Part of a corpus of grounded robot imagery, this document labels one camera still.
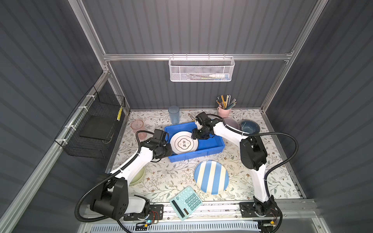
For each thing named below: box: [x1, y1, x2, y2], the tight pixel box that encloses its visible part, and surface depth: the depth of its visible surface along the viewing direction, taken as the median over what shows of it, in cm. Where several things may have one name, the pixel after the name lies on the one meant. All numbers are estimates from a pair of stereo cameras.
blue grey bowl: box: [239, 119, 261, 135], surface depth 107 cm
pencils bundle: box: [216, 94, 238, 110], surface depth 111 cm
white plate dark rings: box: [169, 131, 199, 155], surface depth 98 cm
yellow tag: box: [116, 106, 123, 122], surface depth 84 cm
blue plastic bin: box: [164, 121, 226, 163], surface depth 96 cm
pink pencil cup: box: [217, 106, 232, 118], surface depth 111 cm
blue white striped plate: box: [194, 159, 230, 196], surface depth 86 cm
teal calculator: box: [169, 185, 203, 221], surface depth 77 cm
